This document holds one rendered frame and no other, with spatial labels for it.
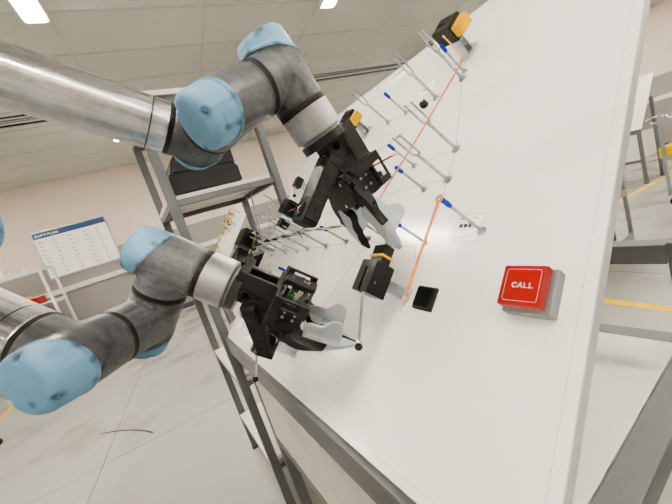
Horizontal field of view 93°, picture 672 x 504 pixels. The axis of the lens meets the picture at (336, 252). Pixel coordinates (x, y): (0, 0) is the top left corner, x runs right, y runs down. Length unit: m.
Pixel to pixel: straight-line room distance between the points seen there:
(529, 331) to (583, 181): 0.20
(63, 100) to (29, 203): 8.00
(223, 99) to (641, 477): 0.69
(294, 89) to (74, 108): 0.27
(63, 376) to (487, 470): 0.45
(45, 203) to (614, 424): 8.43
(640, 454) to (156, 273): 0.70
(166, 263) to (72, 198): 7.86
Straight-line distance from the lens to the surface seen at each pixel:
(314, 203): 0.47
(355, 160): 0.52
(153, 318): 0.53
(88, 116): 0.53
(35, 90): 0.54
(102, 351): 0.47
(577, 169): 0.53
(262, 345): 0.55
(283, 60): 0.49
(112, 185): 8.23
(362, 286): 0.53
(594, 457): 0.65
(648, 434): 0.69
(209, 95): 0.42
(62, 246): 8.29
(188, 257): 0.49
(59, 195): 8.40
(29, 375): 0.45
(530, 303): 0.42
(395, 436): 0.53
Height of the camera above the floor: 1.25
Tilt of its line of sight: 9 degrees down
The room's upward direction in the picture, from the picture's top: 18 degrees counter-clockwise
